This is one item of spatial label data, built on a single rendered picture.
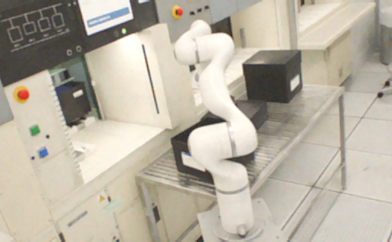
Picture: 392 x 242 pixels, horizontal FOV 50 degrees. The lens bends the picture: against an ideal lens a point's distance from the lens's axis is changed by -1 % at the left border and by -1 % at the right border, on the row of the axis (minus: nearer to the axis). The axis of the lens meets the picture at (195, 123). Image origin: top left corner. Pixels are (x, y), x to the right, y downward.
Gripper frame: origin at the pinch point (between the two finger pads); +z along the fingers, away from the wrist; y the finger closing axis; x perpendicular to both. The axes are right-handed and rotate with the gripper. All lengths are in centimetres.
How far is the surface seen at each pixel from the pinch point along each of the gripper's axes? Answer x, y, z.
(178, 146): 34.7, 3.5, -29.5
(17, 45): 21, 34, -103
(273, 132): 10.4, -23.9, 14.7
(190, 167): 42.3, -2.0, -23.6
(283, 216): 47, -15, 86
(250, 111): 1.6, -10.7, 9.6
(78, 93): 11, 79, -28
